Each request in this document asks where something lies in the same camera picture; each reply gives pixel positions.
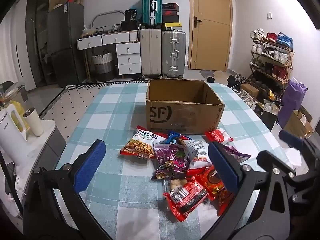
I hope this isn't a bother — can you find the noodle snack packet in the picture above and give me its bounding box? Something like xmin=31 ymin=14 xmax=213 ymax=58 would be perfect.
xmin=119 ymin=127 xmax=167 ymax=159

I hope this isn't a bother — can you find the black paper bag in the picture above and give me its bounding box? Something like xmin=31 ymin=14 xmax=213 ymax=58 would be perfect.
xmin=259 ymin=102 xmax=278 ymax=130

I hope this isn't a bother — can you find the small cardboard carton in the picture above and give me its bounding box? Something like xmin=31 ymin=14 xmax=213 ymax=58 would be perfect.
xmin=284 ymin=105 xmax=313 ymax=138

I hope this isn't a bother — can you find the dotted floor rug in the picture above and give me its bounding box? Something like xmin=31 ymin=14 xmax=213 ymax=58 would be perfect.
xmin=27 ymin=80 xmax=150 ymax=140

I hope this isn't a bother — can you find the shoe rack with shoes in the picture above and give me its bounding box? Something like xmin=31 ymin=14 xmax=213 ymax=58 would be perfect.
xmin=250 ymin=29 xmax=294 ymax=98

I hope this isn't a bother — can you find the beige suitcase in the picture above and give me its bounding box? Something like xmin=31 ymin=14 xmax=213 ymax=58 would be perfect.
xmin=139 ymin=28 xmax=162 ymax=78

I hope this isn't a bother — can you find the blue cookie packet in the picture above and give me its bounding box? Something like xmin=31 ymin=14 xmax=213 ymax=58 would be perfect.
xmin=166 ymin=131 xmax=192 ymax=144

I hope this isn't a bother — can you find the teal suitcase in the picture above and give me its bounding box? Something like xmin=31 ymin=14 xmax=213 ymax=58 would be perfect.
xmin=142 ymin=0 xmax=163 ymax=29

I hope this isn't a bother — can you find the cream bread packet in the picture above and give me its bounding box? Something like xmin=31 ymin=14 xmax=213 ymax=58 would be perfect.
xmin=167 ymin=176 xmax=188 ymax=193

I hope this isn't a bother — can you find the white drawer desk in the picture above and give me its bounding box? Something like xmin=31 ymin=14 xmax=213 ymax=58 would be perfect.
xmin=76 ymin=31 xmax=142 ymax=75

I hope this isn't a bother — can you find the small purple snack packet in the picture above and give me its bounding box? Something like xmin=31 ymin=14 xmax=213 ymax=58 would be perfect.
xmin=222 ymin=145 xmax=252 ymax=165

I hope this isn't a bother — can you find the tall dark cabinet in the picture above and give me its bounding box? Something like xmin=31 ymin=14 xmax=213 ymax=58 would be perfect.
xmin=25 ymin=0 xmax=63 ymax=88

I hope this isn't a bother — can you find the red black snack packet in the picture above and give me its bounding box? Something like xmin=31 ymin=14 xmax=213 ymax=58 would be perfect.
xmin=163 ymin=181 xmax=209 ymax=222

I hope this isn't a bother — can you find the grey refrigerator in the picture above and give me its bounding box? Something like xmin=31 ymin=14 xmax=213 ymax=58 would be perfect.
xmin=47 ymin=2 xmax=87 ymax=88

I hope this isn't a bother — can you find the wooden shoe rack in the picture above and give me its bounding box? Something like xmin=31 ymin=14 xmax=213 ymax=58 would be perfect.
xmin=249 ymin=36 xmax=295 ymax=98

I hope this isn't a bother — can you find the brown cardboard box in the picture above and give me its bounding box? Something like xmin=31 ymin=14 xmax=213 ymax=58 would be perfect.
xmin=145 ymin=78 xmax=225 ymax=135

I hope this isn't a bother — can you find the purple gift bag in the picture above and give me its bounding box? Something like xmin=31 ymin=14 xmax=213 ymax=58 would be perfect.
xmin=277 ymin=78 xmax=308 ymax=129

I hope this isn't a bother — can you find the arched silver mirror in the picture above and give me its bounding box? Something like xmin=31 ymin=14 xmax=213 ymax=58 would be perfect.
xmin=91 ymin=10 xmax=124 ymax=29

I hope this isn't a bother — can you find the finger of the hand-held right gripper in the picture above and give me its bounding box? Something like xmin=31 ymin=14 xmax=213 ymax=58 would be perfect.
xmin=257 ymin=150 xmax=297 ymax=179
xmin=279 ymin=130 xmax=320 ymax=170

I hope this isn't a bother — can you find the yellow black shoe box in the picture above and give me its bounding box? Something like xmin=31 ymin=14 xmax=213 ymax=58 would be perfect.
xmin=162 ymin=22 xmax=183 ymax=32

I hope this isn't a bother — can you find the red white candy packet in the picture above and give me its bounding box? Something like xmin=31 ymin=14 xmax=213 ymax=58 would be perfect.
xmin=204 ymin=128 xmax=234 ymax=144

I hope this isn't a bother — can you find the red chocolate pie packet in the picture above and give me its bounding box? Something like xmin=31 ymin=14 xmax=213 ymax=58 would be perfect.
xmin=192 ymin=166 xmax=233 ymax=200

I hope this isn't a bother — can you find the wooden door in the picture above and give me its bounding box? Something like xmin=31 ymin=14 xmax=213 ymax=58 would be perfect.
xmin=189 ymin=0 xmax=233 ymax=72

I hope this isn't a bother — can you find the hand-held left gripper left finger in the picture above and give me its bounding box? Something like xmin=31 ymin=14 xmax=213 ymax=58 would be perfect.
xmin=22 ymin=139 xmax=107 ymax=240

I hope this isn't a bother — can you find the purple cartoon snack packet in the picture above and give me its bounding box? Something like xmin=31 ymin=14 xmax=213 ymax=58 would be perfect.
xmin=151 ymin=142 xmax=192 ymax=180

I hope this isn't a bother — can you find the silver suitcase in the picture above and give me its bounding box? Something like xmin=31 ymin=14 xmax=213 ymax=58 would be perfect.
xmin=161 ymin=30 xmax=187 ymax=78

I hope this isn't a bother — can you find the large white chip bag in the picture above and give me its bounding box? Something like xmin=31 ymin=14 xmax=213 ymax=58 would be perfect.
xmin=179 ymin=139 xmax=214 ymax=177

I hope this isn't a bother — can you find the woven laundry basket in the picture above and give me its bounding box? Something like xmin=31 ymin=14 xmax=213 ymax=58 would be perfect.
xmin=92 ymin=49 xmax=114 ymax=82

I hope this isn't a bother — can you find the grey side cabinet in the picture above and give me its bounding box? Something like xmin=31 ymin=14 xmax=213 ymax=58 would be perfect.
xmin=0 ymin=120 xmax=67 ymax=230

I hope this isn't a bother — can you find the cream tumbler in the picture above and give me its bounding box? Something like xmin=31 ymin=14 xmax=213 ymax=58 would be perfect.
xmin=23 ymin=107 xmax=45 ymax=137

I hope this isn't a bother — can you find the wooden stick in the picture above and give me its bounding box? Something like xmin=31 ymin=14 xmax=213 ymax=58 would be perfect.
xmin=84 ymin=50 xmax=92 ymax=80

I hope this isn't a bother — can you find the black printed bag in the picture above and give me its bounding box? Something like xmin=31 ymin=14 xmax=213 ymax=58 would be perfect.
xmin=124 ymin=9 xmax=138 ymax=22

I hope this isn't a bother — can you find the white electric kettle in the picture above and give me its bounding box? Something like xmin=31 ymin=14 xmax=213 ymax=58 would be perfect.
xmin=0 ymin=104 xmax=32 ymax=167

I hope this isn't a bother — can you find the pile of loose shoes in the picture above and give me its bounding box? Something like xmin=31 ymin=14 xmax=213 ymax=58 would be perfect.
xmin=227 ymin=74 xmax=258 ymax=105

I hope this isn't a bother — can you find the black storage box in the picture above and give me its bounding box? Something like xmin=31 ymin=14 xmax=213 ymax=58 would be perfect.
xmin=121 ymin=20 xmax=140 ymax=32

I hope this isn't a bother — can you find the red orange snack packet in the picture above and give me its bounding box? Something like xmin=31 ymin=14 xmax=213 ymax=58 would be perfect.
xmin=215 ymin=187 xmax=237 ymax=217

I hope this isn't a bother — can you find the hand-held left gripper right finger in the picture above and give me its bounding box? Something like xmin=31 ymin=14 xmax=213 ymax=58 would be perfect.
xmin=207 ymin=141 xmax=292 ymax=240

